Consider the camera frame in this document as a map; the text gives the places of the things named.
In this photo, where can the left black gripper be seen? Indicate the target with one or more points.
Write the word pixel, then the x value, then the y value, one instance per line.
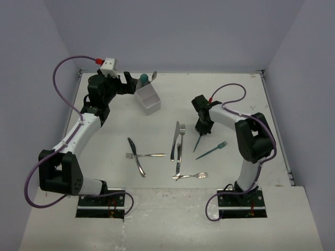
pixel 131 82

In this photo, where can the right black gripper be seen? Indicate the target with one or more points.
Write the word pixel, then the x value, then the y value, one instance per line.
pixel 201 130

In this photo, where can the teal plastic spoon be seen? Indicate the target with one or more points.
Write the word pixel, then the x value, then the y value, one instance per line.
pixel 144 79

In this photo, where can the teal plastic knife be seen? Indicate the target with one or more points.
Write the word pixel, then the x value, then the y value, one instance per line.
pixel 197 142

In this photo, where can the round metal ladle spoon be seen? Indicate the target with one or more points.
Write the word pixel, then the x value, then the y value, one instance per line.
pixel 154 75

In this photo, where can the teal plastic fork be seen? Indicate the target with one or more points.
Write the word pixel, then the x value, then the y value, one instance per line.
pixel 219 146

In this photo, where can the crossing metal knife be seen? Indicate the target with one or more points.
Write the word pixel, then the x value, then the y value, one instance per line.
pixel 179 153

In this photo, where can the metal fork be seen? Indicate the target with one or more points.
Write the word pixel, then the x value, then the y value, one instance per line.
pixel 130 155
pixel 182 133
pixel 197 175

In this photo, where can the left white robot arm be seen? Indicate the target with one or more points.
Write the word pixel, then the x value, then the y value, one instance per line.
pixel 59 171

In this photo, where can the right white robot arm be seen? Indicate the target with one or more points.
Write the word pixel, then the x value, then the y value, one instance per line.
pixel 254 138

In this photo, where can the upright metal fork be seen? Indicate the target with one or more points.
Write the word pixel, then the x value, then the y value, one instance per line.
pixel 182 133

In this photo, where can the white three-compartment container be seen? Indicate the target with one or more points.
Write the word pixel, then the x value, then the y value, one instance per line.
pixel 148 99

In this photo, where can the long upright metal knife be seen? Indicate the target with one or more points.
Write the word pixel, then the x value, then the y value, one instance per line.
pixel 177 132

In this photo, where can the left metal knife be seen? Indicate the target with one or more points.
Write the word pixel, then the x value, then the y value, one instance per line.
pixel 133 148

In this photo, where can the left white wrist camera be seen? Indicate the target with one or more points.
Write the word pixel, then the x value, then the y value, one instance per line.
pixel 108 67

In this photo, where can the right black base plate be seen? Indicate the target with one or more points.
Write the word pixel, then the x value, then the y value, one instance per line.
pixel 251 205

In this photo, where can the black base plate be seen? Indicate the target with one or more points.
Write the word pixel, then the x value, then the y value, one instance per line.
pixel 112 207
pixel 251 205

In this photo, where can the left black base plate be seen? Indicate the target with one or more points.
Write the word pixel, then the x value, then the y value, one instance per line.
pixel 112 207

